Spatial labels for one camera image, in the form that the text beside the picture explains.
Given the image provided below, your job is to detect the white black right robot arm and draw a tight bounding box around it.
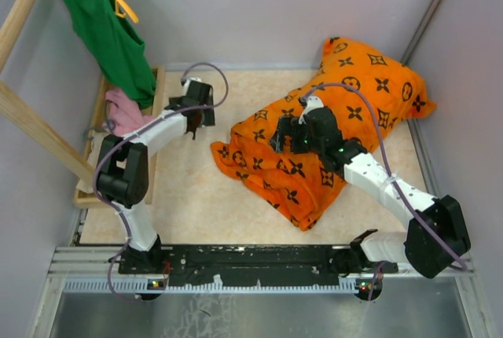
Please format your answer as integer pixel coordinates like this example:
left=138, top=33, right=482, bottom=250
left=211, top=102, right=471, bottom=278

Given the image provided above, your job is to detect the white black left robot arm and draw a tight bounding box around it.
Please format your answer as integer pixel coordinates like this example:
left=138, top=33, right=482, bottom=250
left=94, top=78, right=215, bottom=273

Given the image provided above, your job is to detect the wooden clothes rack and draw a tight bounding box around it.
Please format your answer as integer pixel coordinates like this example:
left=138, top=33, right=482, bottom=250
left=1, top=0, right=94, bottom=184

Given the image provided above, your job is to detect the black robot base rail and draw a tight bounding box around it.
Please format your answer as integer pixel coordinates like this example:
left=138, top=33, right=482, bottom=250
left=119, top=244, right=377, bottom=287

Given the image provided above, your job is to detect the pink cloth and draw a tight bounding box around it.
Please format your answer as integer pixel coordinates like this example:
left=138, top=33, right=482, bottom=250
left=105, top=87, right=154, bottom=137

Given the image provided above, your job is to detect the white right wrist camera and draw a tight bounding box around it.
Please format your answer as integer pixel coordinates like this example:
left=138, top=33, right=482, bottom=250
left=299, top=95, right=324, bottom=124

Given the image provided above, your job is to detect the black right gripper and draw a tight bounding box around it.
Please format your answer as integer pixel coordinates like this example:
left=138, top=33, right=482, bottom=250
left=268, top=116, right=324, bottom=156

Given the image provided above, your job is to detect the cream cloth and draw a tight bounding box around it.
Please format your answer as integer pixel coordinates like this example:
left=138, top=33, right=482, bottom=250
left=76, top=133, right=105, bottom=194

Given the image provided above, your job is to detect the grey clothes hanger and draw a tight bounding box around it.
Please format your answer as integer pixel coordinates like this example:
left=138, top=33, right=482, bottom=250
left=83, top=100, right=116, bottom=140

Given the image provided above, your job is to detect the green tank top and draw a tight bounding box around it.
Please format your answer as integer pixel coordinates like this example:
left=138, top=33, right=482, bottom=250
left=63, top=0, right=156, bottom=109

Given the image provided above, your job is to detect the wooden tray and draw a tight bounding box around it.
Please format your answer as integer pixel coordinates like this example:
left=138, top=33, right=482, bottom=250
left=73, top=66, right=165, bottom=208

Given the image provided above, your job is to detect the orange patterned pillowcase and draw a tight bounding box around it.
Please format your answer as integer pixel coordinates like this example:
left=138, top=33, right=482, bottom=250
left=211, top=37, right=436, bottom=231

